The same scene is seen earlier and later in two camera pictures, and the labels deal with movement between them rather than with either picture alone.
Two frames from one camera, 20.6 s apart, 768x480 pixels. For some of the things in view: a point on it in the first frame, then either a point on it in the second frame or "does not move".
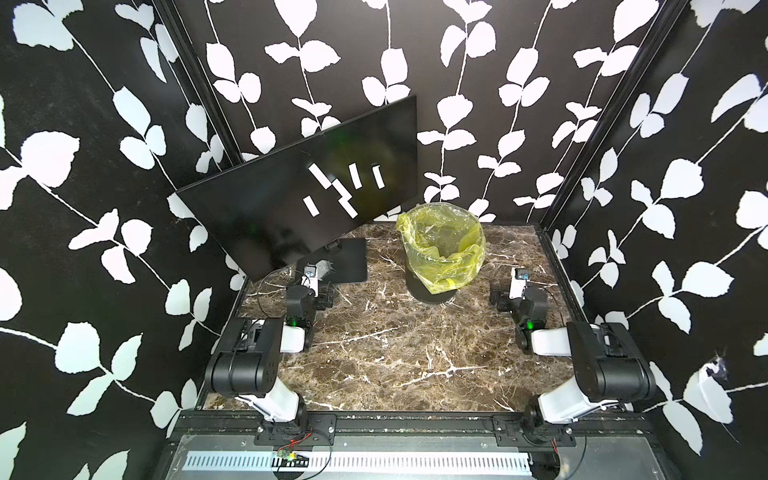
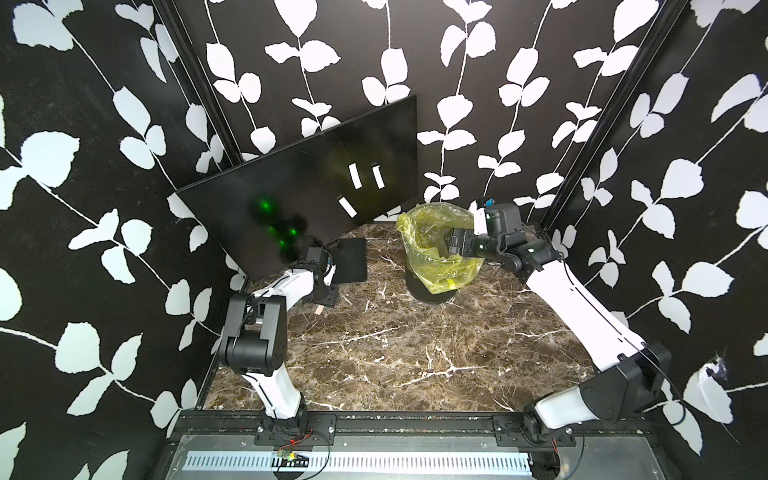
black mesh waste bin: (419, 291) does not move
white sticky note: (377, 171) does not move
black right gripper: (505, 300) to (470, 240)
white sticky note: (355, 176) does not move
